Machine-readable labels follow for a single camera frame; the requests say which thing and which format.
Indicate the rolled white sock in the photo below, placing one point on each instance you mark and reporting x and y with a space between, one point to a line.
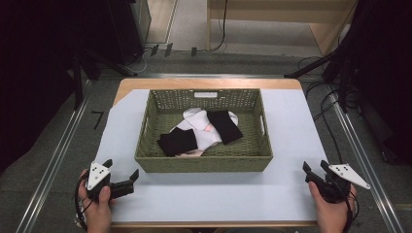
194 116

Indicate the folded black sock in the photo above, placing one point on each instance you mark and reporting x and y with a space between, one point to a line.
178 141

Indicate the person's left hand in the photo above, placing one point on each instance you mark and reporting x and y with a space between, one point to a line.
97 213

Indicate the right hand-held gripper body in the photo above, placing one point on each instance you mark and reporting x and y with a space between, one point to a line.
336 187

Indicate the light wooden desk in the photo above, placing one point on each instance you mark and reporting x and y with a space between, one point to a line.
278 14

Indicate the metal floor rail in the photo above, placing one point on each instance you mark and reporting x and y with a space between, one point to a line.
210 76
366 168
55 161

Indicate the black tripod stand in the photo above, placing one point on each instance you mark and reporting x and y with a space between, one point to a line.
77 74
327 59

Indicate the pale blue table mat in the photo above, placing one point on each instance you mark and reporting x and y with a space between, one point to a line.
291 136

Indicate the green woven basket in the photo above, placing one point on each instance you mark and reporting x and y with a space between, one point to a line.
249 152

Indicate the white sock with pink trim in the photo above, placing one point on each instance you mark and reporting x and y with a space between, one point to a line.
207 137

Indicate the black cabinet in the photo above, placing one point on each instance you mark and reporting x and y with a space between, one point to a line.
129 29

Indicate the long black sock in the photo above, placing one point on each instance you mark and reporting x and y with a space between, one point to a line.
225 126

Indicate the person's right hand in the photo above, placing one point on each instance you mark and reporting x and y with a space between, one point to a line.
333 216

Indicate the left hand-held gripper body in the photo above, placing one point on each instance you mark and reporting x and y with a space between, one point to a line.
97 176

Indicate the small black floor block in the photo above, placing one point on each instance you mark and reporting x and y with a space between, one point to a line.
193 51
168 49
154 50

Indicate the wooden table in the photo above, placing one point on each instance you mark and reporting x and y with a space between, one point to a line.
210 83

